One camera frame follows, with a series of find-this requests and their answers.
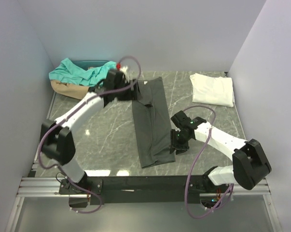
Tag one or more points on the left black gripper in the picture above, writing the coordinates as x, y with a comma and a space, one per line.
132, 95

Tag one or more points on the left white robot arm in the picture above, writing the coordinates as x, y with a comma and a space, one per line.
57, 147

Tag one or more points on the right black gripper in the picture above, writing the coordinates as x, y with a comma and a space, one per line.
174, 145

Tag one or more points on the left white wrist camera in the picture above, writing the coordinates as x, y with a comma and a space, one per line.
116, 75

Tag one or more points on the dark grey t shirt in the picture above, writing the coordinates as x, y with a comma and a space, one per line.
152, 124

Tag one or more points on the teal t shirt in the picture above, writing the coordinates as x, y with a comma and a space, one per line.
69, 73

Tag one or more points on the tan t shirt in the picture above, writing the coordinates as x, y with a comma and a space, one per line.
69, 90

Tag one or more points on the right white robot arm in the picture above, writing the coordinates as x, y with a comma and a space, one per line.
249, 161

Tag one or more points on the folded white t shirt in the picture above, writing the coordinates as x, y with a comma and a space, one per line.
212, 90

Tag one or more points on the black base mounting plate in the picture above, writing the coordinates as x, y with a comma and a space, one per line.
144, 189

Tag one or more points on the aluminium rail frame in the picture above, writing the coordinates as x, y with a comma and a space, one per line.
39, 207

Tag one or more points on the teal plastic basket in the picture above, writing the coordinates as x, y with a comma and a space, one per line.
85, 64

